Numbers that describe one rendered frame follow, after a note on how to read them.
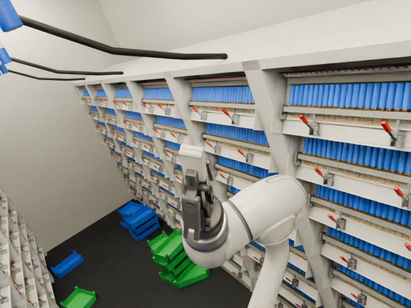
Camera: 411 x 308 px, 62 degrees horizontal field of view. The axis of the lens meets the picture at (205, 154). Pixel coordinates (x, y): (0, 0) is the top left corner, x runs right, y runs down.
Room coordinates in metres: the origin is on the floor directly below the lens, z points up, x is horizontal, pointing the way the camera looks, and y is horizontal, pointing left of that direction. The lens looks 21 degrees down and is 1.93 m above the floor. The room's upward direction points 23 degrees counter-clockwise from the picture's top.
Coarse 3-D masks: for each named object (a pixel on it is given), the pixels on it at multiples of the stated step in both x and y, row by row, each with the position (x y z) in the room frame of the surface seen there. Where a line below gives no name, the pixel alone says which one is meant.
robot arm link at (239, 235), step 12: (228, 204) 0.64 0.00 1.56; (228, 216) 0.61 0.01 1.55; (240, 216) 0.60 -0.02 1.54; (240, 228) 0.59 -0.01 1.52; (228, 240) 0.57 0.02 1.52; (240, 240) 0.58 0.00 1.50; (192, 252) 0.57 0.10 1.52; (204, 252) 0.55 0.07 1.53; (216, 252) 0.56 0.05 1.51; (228, 252) 0.57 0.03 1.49; (204, 264) 0.58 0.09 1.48; (216, 264) 0.59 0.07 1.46
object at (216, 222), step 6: (210, 186) 0.53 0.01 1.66; (216, 198) 0.55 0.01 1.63; (210, 204) 0.53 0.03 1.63; (216, 204) 0.53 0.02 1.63; (216, 210) 0.52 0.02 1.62; (222, 210) 0.52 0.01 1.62; (204, 216) 0.49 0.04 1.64; (216, 216) 0.51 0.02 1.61; (222, 216) 0.51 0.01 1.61; (204, 222) 0.50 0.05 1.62; (210, 222) 0.51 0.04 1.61; (216, 222) 0.51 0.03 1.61; (222, 222) 0.52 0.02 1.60; (204, 228) 0.50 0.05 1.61; (210, 228) 0.50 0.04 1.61; (216, 228) 0.50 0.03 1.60; (204, 234) 0.50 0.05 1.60; (210, 234) 0.51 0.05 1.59
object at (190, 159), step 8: (184, 152) 0.41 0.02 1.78; (192, 152) 0.40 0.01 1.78; (200, 152) 0.40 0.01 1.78; (184, 160) 0.41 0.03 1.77; (192, 160) 0.41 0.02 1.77; (200, 160) 0.40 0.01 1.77; (184, 168) 0.43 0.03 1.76; (192, 168) 0.42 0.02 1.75; (200, 168) 0.41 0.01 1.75; (184, 176) 0.45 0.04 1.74; (200, 176) 0.43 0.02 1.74
